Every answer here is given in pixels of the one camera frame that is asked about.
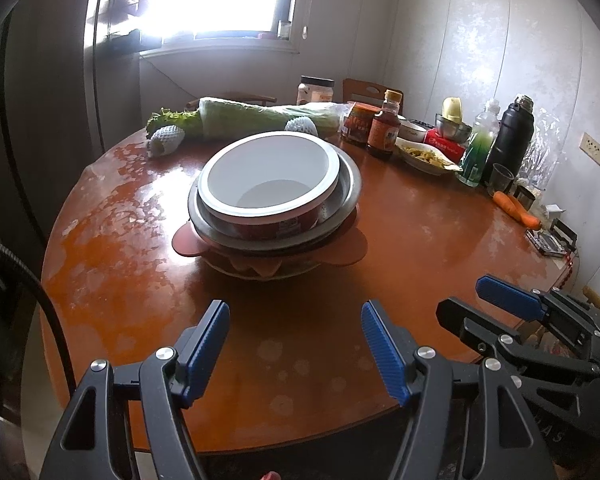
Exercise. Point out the glass jar black lid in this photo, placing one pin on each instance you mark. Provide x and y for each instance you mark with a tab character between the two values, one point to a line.
315	92

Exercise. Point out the small steel cup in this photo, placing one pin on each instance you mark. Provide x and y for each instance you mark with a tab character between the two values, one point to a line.
525	199

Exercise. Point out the green drink bottle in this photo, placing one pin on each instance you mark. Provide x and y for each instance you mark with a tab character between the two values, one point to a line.
475	160

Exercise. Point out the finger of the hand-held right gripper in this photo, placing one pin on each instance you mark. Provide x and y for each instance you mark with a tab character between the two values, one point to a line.
505	295
475	327

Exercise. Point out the white plate of food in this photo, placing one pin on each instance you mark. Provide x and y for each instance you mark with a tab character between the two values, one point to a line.
422	157

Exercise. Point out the grey refrigerator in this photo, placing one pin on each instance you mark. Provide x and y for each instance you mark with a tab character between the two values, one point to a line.
40	110

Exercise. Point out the small steel bowl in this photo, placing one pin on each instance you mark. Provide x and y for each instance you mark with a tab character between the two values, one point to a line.
452	130

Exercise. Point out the red sauce jar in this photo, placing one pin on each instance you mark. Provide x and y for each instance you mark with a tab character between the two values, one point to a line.
357	125

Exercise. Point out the wall socket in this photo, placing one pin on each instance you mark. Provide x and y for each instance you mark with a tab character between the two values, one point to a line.
592	149

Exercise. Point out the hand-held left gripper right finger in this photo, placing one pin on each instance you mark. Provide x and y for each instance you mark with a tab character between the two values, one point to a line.
385	355

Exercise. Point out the yellow cup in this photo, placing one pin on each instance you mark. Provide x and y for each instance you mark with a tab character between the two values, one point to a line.
452	109

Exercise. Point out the black thermos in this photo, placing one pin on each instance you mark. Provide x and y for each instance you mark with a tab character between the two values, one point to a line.
512	135

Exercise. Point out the small grey cup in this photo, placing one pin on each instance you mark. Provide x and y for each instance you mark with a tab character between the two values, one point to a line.
500	180

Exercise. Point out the large steel bowl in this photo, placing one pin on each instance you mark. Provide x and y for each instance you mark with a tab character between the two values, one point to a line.
347	185

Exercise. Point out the red tissue box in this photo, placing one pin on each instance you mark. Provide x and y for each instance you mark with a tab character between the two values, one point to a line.
442	146

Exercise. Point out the foam-netted fruit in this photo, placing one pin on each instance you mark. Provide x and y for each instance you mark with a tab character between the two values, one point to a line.
302	125
165	141

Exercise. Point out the clear plastic bag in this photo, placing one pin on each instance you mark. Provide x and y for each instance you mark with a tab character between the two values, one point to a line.
545	150

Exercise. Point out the wrapped napa cabbage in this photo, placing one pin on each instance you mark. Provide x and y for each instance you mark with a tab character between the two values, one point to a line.
240	117

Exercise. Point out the white patterned bowl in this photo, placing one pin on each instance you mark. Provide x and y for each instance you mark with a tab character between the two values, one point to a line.
412	132

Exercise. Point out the small glass jar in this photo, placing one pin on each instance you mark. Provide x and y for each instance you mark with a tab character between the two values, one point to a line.
284	29

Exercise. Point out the smartphone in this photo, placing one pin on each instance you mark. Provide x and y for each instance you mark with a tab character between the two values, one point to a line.
545	244

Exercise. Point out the wooden chair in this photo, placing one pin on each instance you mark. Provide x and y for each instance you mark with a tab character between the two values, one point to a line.
360	90

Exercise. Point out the brown sauce bottle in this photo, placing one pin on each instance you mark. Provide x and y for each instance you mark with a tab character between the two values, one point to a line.
382	135

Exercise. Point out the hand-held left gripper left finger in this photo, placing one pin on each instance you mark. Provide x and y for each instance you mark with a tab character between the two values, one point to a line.
205	350

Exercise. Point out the carrot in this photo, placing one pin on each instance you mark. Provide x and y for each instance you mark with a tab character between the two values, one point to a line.
505	202
530	219

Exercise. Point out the black metal stand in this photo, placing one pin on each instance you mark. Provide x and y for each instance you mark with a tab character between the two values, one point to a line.
565	235

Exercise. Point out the round steel pan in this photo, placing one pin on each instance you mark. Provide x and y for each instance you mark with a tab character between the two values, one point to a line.
300	271

